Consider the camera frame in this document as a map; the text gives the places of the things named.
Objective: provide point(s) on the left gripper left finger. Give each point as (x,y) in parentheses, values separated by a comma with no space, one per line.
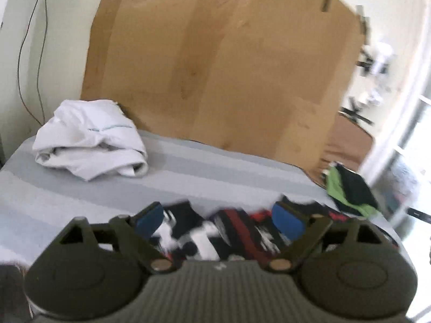
(132,234)

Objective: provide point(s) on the green and black folded garment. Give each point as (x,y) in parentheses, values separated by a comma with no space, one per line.
(350,192)

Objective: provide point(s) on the wood pattern board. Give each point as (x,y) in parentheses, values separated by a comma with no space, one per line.
(261,77)

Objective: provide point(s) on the striped grey bed sheet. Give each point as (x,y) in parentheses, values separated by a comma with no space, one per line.
(36,202)

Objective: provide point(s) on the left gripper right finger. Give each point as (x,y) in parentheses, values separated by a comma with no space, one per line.
(305,233)

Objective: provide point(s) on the white folded garment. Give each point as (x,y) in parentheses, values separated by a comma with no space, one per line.
(90,139)

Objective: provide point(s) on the black white red patterned garment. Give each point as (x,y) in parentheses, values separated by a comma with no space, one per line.
(227,234)

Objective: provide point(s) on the brown cushion mat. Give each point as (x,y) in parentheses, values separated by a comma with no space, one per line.
(346,143)

